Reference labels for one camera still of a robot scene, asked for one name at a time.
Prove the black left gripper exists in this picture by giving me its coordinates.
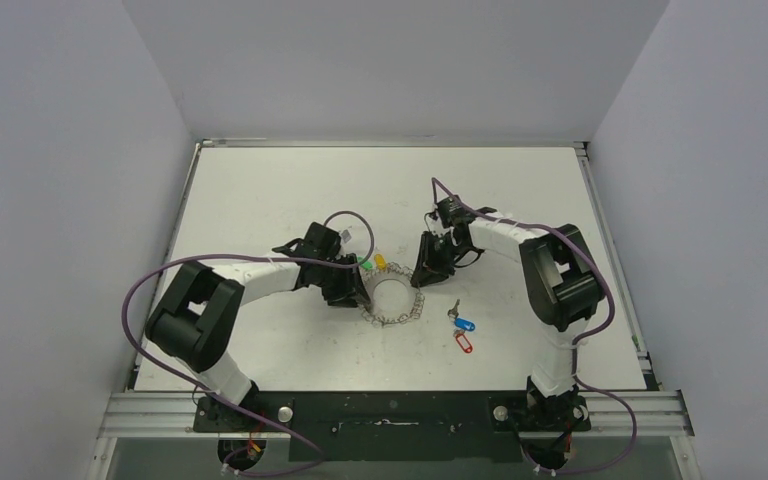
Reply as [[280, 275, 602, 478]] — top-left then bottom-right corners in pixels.
[[315, 253, 369, 308]]

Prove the metal ring disc with keyrings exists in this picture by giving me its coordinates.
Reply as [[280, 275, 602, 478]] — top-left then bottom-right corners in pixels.
[[359, 263, 425, 328]]

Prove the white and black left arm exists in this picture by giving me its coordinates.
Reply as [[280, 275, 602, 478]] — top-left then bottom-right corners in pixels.
[[145, 222, 371, 431]]

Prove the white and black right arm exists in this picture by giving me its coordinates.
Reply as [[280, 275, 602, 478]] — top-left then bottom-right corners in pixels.
[[411, 196, 607, 429]]

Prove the yellow key tag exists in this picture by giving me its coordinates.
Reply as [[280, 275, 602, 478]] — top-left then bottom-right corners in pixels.
[[374, 254, 387, 270]]

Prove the blue key tag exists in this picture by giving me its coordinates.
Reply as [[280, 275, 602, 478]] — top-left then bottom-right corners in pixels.
[[454, 317, 476, 332]]

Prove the red key tag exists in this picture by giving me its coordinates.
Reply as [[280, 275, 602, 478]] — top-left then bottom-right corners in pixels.
[[453, 330, 474, 354]]

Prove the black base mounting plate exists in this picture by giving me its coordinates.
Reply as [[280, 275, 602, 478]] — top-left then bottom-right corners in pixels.
[[192, 390, 591, 464]]

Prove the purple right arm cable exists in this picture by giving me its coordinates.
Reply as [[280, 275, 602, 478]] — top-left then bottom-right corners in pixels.
[[430, 176, 638, 477]]

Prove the aluminium frame rail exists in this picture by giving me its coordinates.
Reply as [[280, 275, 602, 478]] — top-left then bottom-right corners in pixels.
[[98, 391, 694, 439]]

